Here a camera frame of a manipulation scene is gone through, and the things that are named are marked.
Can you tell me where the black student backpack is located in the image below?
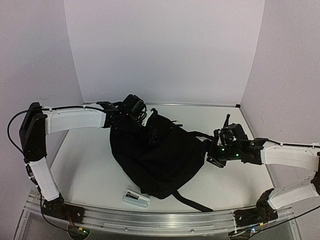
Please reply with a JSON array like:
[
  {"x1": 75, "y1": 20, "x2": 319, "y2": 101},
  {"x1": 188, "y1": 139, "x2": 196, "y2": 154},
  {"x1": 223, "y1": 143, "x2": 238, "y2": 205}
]
[{"x1": 109, "y1": 108, "x2": 218, "y2": 213}]

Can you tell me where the aluminium mounting rail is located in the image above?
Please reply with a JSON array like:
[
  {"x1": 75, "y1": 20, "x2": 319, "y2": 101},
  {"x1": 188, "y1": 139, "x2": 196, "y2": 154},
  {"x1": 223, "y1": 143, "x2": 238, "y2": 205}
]
[{"x1": 23, "y1": 192, "x2": 295, "y2": 235}]

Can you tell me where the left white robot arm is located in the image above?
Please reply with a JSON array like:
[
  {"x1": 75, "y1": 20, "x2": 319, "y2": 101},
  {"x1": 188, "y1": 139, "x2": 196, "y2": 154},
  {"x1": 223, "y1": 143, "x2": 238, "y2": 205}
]
[{"x1": 17, "y1": 94, "x2": 157, "y2": 219}]

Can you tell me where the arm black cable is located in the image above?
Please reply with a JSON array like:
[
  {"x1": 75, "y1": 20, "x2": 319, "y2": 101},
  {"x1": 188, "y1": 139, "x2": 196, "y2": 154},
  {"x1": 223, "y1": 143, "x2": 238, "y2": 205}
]
[
  {"x1": 269, "y1": 214, "x2": 320, "y2": 228},
  {"x1": 6, "y1": 111, "x2": 31, "y2": 156}
]

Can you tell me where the white stapler box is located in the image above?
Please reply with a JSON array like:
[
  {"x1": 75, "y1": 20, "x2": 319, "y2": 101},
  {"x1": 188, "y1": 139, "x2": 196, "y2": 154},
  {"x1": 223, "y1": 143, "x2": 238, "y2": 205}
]
[{"x1": 122, "y1": 189, "x2": 150, "y2": 208}]

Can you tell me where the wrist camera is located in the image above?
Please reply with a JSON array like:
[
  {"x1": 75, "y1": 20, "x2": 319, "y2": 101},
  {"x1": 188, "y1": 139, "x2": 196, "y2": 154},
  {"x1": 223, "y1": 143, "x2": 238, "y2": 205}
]
[
  {"x1": 219, "y1": 123, "x2": 248, "y2": 145},
  {"x1": 96, "y1": 101, "x2": 119, "y2": 113}
]

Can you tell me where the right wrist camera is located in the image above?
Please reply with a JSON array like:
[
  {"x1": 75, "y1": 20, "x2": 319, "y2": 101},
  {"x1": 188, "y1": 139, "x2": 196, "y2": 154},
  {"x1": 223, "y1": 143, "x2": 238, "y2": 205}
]
[{"x1": 219, "y1": 123, "x2": 248, "y2": 145}]

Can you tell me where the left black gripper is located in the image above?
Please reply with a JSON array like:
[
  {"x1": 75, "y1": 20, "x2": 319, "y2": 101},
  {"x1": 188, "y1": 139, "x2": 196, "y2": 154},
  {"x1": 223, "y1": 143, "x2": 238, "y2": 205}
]
[{"x1": 121, "y1": 115, "x2": 161, "y2": 146}]

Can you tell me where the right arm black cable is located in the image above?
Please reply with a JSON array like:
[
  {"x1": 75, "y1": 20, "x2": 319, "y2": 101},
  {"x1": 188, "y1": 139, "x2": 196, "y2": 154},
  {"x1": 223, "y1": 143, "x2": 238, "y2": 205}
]
[{"x1": 269, "y1": 214, "x2": 320, "y2": 228}]

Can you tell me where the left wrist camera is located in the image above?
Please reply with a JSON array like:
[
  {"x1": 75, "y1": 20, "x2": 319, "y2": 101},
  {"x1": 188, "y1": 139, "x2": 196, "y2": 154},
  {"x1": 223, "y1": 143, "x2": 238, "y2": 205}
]
[{"x1": 96, "y1": 101, "x2": 119, "y2": 113}]

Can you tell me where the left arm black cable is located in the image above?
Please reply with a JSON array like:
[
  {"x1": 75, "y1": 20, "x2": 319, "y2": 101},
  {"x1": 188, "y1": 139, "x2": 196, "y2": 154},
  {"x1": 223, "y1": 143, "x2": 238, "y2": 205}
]
[{"x1": 6, "y1": 111, "x2": 31, "y2": 156}]

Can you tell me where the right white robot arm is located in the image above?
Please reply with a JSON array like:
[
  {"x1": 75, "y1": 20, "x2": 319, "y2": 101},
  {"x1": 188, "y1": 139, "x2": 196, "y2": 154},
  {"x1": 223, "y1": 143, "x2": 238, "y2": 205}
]
[{"x1": 206, "y1": 127, "x2": 320, "y2": 227}]

